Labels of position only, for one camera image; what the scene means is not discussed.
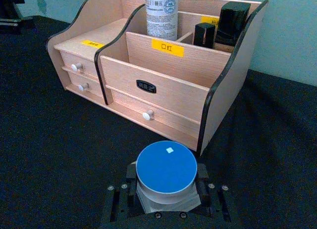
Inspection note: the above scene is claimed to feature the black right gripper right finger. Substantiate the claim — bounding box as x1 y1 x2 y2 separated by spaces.
195 163 232 221

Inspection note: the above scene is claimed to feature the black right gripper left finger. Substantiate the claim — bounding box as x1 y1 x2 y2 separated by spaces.
106 162 138 221

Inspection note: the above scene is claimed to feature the white jar with blue lid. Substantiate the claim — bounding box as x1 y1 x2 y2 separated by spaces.
135 140 202 214

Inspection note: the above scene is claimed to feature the wide wooden drawer, white knob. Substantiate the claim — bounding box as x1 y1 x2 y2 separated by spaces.
106 85 201 151

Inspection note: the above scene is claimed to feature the black table cloth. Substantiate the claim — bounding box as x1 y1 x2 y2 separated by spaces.
0 15 317 229

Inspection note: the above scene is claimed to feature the small wooden drawer, white knob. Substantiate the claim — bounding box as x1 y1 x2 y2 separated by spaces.
66 72 105 99
59 50 100 79

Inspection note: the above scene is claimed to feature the pale wooden desk organizer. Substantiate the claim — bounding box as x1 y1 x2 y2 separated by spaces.
46 0 269 157

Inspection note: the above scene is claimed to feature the small black square tube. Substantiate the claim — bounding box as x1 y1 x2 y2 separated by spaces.
193 23 216 49

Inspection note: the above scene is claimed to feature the large black square tube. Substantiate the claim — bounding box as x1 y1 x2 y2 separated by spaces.
214 1 252 46

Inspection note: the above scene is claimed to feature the white spray bottle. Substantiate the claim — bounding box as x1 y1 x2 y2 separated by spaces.
144 0 179 42

